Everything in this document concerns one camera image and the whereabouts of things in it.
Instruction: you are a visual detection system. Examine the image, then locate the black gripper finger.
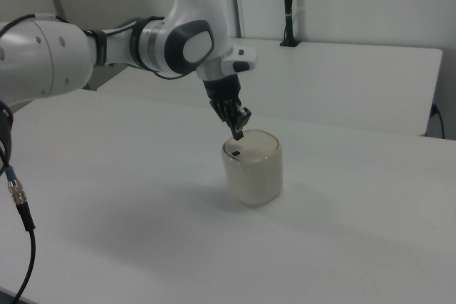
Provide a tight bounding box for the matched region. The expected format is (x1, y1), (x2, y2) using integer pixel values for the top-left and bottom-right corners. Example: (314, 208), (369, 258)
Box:
(209, 98), (245, 141)
(232, 101), (253, 130)

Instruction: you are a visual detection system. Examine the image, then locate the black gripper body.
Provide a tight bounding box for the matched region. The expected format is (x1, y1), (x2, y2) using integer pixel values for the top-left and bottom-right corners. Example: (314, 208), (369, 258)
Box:
(202, 73), (244, 106)

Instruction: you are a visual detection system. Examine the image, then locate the cream plastic lidded trash bin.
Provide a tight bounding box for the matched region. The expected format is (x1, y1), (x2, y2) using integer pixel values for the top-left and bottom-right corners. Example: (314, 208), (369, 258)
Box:
(221, 129), (284, 207)

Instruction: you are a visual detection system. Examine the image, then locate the black camera pole with clamp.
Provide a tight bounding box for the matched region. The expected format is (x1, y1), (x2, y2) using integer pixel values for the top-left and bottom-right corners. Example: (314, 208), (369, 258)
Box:
(279, 0), (302, 48)

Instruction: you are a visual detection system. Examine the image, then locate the black power cable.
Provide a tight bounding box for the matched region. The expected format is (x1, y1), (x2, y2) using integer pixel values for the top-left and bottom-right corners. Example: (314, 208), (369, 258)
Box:
(430, 103), (447, 140)

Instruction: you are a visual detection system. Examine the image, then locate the black cable with metal connector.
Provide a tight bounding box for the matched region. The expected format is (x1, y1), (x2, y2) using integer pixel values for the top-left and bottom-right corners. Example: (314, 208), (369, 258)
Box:
(0, 98), (37, 304)

